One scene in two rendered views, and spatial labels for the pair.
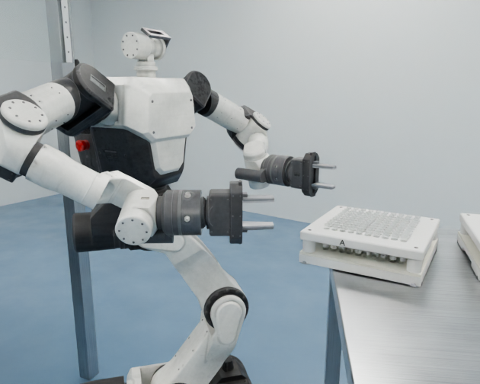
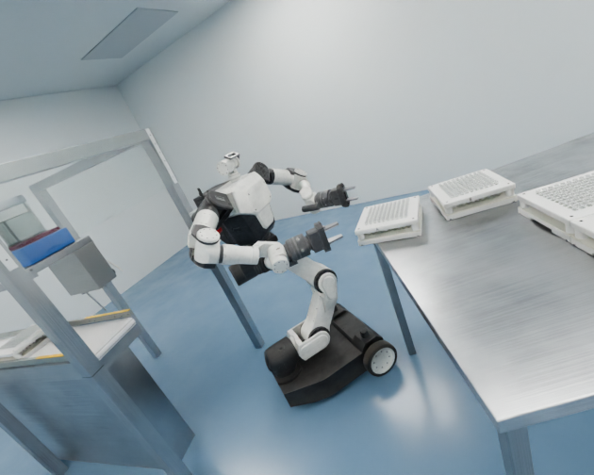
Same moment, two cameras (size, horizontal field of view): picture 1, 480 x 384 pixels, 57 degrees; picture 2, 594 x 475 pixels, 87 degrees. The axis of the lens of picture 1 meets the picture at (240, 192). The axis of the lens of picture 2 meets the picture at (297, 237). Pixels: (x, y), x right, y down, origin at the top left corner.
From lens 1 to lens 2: 0.36 m
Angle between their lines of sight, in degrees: 8
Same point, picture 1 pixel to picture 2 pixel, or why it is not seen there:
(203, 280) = (308, 271)
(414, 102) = (374, 107)
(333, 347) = (388, 277)
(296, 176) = (336, 199)
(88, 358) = (255, 336)
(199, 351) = (320, 307)
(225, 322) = (328, 287)
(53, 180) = (236, 259)
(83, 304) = (241, 310)
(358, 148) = (351, 150)
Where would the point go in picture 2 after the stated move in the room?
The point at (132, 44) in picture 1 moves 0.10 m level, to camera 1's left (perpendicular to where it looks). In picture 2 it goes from (223, 168) to (203, 176)
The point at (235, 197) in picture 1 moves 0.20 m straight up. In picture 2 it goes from (320, 231) to (301, 180)
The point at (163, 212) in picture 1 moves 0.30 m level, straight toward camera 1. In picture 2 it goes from (290, 252) to (321, 284)
